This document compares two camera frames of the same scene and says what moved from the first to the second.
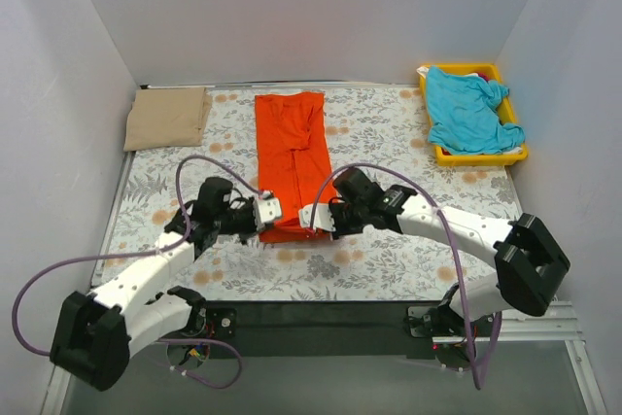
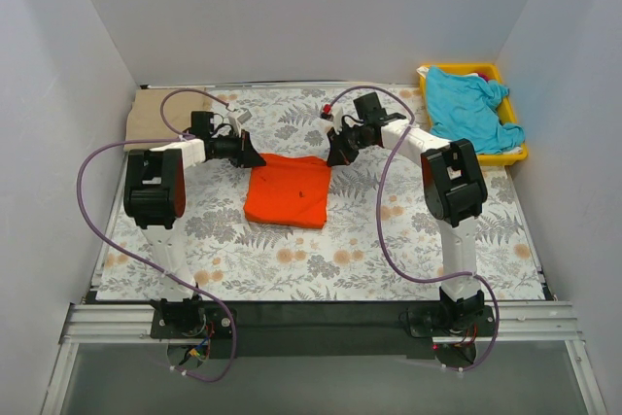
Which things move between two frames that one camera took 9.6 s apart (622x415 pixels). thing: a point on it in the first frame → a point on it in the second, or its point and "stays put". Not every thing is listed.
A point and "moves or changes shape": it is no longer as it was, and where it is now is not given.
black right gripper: [337, 220] → [343, 138]
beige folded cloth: [167, 118] stays put
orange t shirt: [293, 160] moves or changes shape
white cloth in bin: [423, 71] stays put
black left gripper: [248, 220] → [244, 149]
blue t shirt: [464, 117] stays put
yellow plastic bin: [449, 159] stays put
